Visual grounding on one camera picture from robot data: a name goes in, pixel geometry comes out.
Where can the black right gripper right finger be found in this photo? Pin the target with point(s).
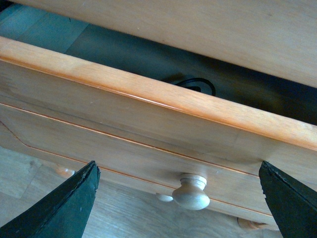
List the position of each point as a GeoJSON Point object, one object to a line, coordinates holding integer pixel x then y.
{"type": "Point", "coordinates": [292, 204]}

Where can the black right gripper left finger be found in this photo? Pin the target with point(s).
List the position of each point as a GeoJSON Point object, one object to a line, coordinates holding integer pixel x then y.
{"type": "Point", "coordinates": [63, 213]}

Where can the wooden drawer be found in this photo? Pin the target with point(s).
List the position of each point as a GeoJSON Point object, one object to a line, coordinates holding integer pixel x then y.
{"type": "Point", "coordinates": [250, 219]}
{"type": "Point", "coordinates": [73, 92]}

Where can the light wooden nightstand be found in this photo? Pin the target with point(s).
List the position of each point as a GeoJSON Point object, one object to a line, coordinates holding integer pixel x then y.
{"type": "Point", "coordinates": [271, 37]}

